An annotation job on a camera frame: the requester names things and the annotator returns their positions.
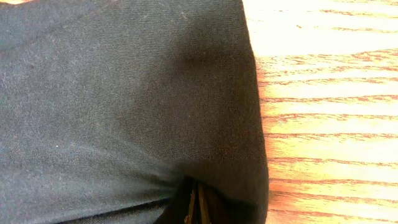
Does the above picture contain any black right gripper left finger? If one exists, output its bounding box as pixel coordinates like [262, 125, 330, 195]
[184, 184, 196, 224]

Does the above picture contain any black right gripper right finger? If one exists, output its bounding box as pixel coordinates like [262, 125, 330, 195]
[198, 184, 211, 224]

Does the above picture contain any black t-shirt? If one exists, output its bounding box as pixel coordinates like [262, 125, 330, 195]
[1, 0, 268, 223]

